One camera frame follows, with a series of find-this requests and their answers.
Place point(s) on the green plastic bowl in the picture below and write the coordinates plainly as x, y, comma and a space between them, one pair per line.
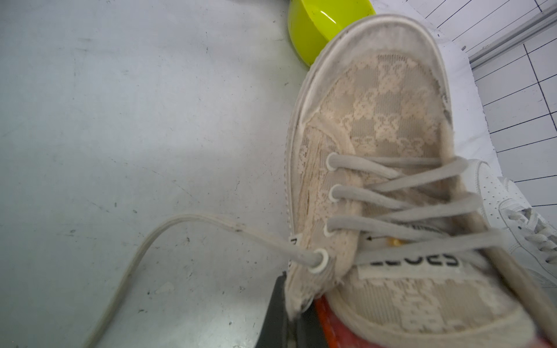
312, 24

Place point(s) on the white sneaker right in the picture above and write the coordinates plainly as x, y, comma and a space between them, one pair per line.
532, 195

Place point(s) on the beige lace sneaker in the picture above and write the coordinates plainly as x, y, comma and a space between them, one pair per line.
377, 206

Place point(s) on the white sneaker left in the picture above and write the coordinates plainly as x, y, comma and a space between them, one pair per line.
527, 236

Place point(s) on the white sneaker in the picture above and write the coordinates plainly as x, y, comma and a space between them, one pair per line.
532, 195
527, 236

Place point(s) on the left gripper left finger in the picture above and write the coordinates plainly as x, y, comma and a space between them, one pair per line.
274, 330

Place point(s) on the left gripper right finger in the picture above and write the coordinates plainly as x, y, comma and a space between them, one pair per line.
309, 331

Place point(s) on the red insole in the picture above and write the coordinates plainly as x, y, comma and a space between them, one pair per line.
414, 321

